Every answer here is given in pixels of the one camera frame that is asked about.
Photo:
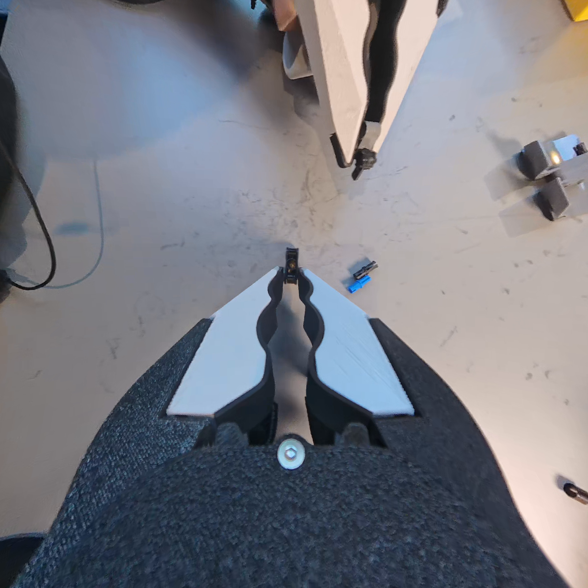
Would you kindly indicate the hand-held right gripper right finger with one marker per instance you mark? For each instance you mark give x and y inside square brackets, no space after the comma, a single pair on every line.
[358,367]

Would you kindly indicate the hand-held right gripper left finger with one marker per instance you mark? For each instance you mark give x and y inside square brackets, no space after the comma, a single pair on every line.
[225,363]

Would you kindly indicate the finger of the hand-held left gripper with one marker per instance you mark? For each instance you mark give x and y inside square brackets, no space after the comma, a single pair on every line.
[413,36]
[335,55]

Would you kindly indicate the blue toy pin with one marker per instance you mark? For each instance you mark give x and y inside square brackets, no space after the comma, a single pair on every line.
[358,285]

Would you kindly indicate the grey toy connector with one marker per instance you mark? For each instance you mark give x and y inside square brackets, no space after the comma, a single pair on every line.
[373,133]

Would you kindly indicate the black toy pin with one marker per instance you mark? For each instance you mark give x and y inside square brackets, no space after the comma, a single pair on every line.
[365,269]

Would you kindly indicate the black toy connector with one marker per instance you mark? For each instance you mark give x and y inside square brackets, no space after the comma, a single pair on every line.
[364,160]

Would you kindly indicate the silver toy scoop part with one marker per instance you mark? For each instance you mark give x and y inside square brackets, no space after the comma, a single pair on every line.
[551,179]

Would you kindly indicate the grey desk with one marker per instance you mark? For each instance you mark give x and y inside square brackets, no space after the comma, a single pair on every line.
[183,183]

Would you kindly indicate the person's left hand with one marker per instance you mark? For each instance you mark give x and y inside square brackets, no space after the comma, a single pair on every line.
[285,16]

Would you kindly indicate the yellow plastic bin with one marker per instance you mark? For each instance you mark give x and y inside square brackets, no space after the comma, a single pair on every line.
[579,9]

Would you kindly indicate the black toy bush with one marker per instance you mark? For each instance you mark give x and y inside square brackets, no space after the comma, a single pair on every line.
[576,492]

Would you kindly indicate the person's black jacket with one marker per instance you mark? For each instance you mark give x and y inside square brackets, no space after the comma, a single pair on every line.
[7,138]

